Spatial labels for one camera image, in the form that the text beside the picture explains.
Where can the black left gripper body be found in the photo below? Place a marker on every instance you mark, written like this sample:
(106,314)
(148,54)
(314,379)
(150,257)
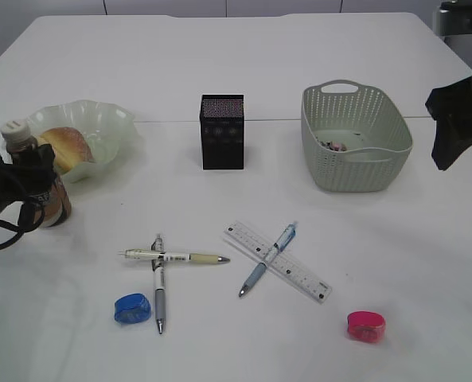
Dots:
(12,190)

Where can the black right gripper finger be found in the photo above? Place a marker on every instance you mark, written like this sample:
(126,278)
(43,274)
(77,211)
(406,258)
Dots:
(452,138)

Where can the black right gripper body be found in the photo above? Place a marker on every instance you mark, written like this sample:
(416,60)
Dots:
(452,100)

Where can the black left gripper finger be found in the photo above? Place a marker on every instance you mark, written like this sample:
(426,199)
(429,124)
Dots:
(38,160)

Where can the golden bread roll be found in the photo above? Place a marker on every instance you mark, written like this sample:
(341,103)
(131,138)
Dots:
(69,146)

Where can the brown coffee bottle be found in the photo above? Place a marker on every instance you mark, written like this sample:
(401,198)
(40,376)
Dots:
(50,193)

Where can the small paper ball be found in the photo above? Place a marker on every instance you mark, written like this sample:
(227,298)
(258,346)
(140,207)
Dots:
(325,142)

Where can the pink pencil sharpener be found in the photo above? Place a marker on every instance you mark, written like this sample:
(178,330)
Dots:
(366,326)

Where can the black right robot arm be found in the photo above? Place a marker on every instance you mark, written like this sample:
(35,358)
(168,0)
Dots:
(452,22)

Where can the green wavy glass plate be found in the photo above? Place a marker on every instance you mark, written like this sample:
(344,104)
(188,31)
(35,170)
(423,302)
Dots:
(108,129)

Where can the green plastic woven basket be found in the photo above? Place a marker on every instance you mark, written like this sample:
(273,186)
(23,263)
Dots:
(366,120)

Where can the white beige-grip pen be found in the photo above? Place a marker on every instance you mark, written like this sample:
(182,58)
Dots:
(170,256)

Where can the white grey-grip pen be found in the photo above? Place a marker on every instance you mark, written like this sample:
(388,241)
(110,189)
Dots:
(158,266)

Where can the blue pencil sharpener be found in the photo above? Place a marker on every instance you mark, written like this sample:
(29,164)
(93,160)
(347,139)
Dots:
(131,309)

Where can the black mesh pen holder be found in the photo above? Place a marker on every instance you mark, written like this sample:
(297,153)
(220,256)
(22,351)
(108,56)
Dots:
(222,132)

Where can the blue clip pen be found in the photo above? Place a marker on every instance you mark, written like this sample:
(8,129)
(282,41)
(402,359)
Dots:
(272,252)

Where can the clear plastic ruler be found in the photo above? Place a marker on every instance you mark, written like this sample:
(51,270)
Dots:
(284,265)

